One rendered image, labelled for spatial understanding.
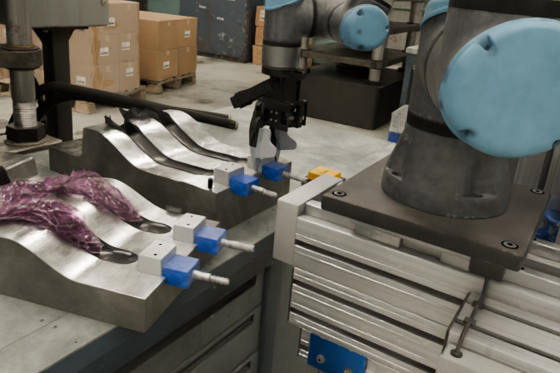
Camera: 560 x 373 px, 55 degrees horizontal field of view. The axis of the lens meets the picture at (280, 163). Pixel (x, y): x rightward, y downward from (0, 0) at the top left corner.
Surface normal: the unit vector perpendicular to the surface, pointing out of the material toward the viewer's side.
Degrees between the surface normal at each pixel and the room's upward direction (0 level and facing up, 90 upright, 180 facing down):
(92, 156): 90
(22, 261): 90
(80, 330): 0
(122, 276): 0
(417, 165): 72
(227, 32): 90
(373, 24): 90
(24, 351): 0
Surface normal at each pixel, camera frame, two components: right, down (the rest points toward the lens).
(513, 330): 0.08, -0.94
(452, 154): -0.29, -0.01
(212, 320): 0.83, 0.25
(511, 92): -0.12, 0.44
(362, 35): 0.24, 0.31
